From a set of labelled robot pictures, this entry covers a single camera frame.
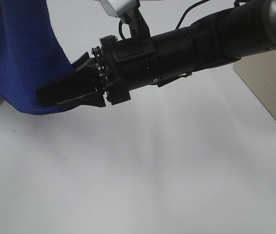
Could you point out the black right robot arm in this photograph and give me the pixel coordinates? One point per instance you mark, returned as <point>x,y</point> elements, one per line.
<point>215,40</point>

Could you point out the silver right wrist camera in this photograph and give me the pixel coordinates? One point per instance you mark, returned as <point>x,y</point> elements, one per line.
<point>117,8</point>

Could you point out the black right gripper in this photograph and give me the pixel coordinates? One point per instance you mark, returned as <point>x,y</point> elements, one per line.
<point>123,66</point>

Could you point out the beige plastic storage bin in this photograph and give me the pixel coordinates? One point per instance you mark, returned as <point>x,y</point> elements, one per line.
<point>258,72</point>

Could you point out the blue microfibre towel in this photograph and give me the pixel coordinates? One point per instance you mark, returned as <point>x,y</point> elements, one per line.
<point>30,55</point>

